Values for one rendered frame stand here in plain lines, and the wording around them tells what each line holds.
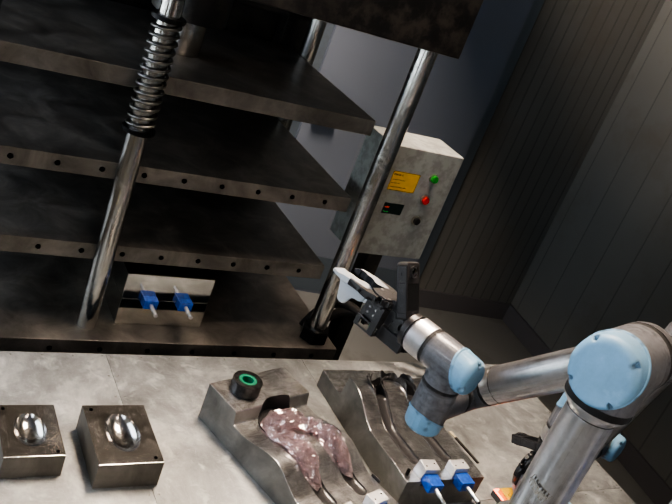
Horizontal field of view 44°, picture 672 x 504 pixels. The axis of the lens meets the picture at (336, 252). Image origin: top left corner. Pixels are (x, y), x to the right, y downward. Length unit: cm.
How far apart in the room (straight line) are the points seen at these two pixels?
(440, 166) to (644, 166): 227
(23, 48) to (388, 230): 131
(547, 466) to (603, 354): 23
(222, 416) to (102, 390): 32
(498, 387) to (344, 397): 85
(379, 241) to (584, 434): 154
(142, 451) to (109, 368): 40
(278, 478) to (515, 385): 69
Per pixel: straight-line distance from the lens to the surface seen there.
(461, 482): 225
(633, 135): 500
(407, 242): 287
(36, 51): 216
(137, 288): 247
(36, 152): 222
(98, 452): 195
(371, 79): 435
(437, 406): 157
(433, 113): 456
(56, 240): 235
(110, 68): 220
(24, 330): 242
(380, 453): 226
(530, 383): 159
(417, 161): 272
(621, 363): 133
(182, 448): 213
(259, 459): 208
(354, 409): 235
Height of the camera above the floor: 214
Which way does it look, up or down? 23 degrees down
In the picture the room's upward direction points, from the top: 22 degrees clockwise
